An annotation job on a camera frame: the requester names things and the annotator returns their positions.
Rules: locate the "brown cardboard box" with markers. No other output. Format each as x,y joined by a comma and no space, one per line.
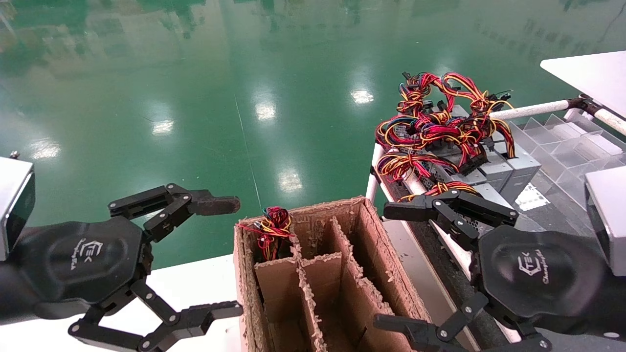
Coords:
381,254

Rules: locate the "white table corner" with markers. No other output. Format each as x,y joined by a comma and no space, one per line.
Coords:
596,73

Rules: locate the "clear acrylic divider tray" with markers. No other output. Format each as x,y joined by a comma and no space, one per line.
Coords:
577,146

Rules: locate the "silver power supply unit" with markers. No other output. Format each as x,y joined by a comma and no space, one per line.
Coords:
457,111
499,178
469,177
525,176
489,193

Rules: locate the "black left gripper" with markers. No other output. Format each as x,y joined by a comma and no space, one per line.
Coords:
73,259

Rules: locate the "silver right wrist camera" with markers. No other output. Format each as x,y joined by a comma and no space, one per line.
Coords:
609,215

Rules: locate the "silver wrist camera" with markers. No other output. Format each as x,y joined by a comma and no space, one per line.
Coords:
609,215
12,195

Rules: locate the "corrugated cardboard divider insert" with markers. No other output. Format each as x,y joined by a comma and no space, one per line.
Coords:
323,278

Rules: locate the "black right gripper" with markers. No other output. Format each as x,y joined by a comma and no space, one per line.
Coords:
538,274

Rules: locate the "black pipe joint connector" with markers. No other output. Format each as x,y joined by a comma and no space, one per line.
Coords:
582,103

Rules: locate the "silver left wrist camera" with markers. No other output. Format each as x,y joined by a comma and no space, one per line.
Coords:
12,195

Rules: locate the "white printed label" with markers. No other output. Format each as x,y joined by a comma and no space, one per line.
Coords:
533,198

